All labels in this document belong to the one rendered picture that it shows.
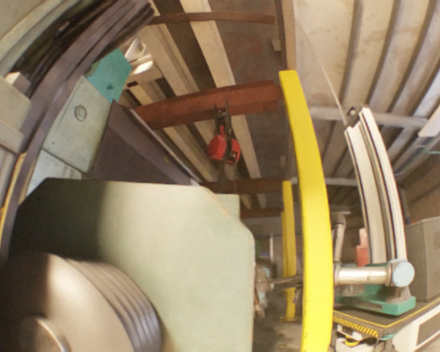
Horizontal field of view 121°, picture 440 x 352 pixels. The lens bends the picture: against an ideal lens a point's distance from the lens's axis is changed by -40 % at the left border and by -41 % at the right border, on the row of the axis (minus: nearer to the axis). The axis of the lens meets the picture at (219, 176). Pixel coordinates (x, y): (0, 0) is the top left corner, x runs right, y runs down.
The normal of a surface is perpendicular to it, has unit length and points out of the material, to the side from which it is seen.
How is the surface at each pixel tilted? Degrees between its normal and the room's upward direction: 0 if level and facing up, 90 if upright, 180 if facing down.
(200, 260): 90
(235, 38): 180
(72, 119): 90
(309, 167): 90
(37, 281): 90
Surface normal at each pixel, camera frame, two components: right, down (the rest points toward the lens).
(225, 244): 0.07, -0.39
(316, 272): -0.27, -0.39
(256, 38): -0.03, 0.92
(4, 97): 0.96, -0.08
